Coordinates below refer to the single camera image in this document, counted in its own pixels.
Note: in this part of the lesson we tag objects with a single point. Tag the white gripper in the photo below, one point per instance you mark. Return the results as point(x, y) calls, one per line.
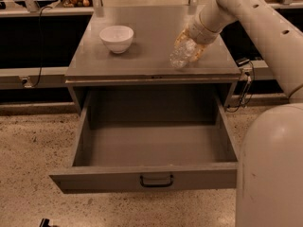
point(203, 32)

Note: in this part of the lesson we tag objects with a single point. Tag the clear plastic water bottle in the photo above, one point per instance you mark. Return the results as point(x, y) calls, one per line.
point(182, 53)

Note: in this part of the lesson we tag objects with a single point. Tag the grey open top drawer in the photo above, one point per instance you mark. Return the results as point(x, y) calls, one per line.
point(123, 135)

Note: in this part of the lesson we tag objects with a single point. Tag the grey rail lower shelf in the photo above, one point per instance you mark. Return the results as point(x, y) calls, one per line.
point(28, 78)

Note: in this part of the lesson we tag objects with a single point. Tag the white ceramic bowl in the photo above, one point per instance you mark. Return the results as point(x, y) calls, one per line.
point(117, 38)

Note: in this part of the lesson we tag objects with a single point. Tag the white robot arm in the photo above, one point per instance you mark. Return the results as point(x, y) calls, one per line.
point(269, 177)

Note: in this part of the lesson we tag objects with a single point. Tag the black drawer handle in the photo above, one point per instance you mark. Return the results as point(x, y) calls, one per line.
point(156, 182)

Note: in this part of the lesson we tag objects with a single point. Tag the black object on floor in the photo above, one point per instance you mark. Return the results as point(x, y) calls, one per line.
point(45, 222)

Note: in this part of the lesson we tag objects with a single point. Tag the grey cabinet counter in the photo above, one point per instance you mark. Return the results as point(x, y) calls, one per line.
point(147, 59)

